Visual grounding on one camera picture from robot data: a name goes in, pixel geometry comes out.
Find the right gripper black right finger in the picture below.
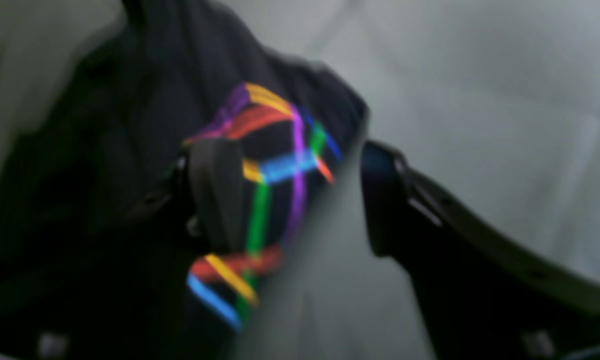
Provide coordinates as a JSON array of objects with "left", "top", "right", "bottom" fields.
[{"left": 361, "top": 141, "right": 600, "bottom": 360}]

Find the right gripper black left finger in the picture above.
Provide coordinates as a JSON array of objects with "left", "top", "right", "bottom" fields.
[{"left": 125, "top": 137, "right": 245, "bottom": 255}]

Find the black t-shirt with colourful logo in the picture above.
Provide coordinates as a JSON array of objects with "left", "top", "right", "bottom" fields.
[{"left": 0, "top": 0, "right": 369, "bottom": 360}]

